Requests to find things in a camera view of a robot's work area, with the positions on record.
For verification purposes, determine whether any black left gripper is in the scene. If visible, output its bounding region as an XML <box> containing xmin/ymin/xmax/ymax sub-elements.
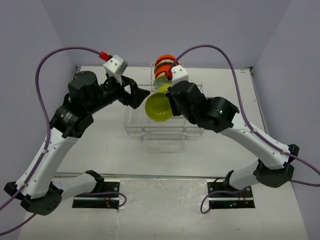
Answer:
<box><xmin>86</xmin><ymin>72</ymin><xmax>150</xmax><ymax>113</ymax></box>

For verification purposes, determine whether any lime green bowl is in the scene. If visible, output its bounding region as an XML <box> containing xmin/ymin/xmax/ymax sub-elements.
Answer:
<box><xmin>144</xmin><ymin>83</ymin><xmax>173</xmax><ymax>122</ymax></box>

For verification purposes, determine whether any yellow sun patterned bowl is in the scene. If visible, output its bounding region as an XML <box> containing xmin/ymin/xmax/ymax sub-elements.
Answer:
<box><xmin>153</xmin><ymin>75</ymin><xmax>172</xmax><ymax>89</ymax></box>

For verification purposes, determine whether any orange bowl front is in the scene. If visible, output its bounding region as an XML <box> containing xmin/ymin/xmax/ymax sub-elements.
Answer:
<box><xmin>154</xmin><ymin>64</ymin><xmax>171</xmax><ymax>78</ymax></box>

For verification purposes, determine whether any orange bowl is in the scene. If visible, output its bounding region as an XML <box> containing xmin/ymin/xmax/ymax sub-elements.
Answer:
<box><xmin>154</xmin><ymin>64</ymin><xmax>171</xmax><ymax>78</ymax></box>
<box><xmin>155</xmin><ymin>54</ymin><xmax>176</xmax><ymax>65</ymax></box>

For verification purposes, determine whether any floral patterned bowl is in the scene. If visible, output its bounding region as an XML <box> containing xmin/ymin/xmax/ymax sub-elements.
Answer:
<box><xmin>155</xmin><ymin>57</ymin><xmax>175</xmax><ymax>68</ymax></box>

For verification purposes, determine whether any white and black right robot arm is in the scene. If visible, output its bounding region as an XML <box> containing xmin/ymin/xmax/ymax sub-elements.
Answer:
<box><xmin>165</xmin><ymin>80</ymin><xmax>299</xmax><ymax>197</ymax></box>

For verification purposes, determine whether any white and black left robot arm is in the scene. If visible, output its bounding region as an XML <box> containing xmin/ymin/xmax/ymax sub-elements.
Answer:
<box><xmin>4</xmin><ymin>71</ymin><xmax>150</xmax><ymax>216</ymax></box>

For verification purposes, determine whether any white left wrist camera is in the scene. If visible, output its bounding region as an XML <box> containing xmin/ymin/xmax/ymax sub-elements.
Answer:
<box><xmin>99</xmin><ymin>51</ymin><xmax>128</xmax><ymax>86</ymax></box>

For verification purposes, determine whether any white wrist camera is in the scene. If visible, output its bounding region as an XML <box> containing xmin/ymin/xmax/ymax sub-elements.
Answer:
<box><xmin>99</xmin><ymin>51</ymin><xmax>128</xmax><ymax>86</ymax></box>
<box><xmin>165</xmin><ymin>65</ymin><xmax>189</xmax><ymax>85</ymax></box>

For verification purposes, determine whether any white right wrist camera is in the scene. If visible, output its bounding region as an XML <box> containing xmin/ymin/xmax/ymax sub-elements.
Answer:
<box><xmin>165</xmin><ymin>65</ymin><xmax>189</xmax><ymax>85</ymax></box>

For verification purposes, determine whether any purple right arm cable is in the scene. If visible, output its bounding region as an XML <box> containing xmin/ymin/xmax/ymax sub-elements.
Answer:
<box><xmin>169</xmin><ymin>44</ymin><xmax>320</xmax><ymax>187</ymax></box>

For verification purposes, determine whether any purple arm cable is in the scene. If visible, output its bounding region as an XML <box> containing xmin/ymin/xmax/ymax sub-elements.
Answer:
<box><xmin>169</xmin><ymin>44</ymin><xmax>320</xmax><ymax>187</ymax></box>
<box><xmin>0</xmin><ymin>46</ymin><xmax>103</xmax><ymax>236</ymax></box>

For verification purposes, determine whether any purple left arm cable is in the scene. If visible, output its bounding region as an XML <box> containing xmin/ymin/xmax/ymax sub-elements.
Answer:
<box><xmin>0</xmin><ymin>46</ymin><xmax>103</xmax><ymax>236</ymax></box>

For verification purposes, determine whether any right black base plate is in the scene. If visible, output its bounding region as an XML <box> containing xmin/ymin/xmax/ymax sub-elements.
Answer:
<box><xmin>208</xmin><ymin>186</ymin><xmax>256</xmax><ymax>210</ymax></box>

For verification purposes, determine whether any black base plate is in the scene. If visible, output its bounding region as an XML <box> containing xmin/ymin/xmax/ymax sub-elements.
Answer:
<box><xmin>72</xmin><ymin>180</ymin><xmax>121</xmax><ymax>210</ymax></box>
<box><xmin>208</xmin><ymin>186</ymin><xmax>256</xmax><ymax>210</ymax></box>

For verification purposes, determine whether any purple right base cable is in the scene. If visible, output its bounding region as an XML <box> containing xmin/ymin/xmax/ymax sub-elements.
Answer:
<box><xmin>200</xmin><ymin>189</ymin><xmax>247</xmax><ymax>215</ymax></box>

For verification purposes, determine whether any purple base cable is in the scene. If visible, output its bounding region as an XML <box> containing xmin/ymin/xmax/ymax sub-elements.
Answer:
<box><xmin>200</xmin><ymin>189</ymin><xmax>247</xmax><ymax>215</ymax></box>
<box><xmin>82</xmin><ymin>191</ymin><xmax>128</xmax><ymax>208</ymax></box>

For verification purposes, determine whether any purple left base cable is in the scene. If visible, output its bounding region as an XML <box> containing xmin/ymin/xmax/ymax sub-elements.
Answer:
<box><xmin>82</xmin><ymin>191</ymin><xmax>128</xmax><ymax>208</ymax></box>

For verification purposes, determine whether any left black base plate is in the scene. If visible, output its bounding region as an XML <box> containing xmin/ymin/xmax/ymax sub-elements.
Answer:
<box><xmin>72</xmin><ymin>180</ymin><xmax>121</xmax><ymax>210</ymax></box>

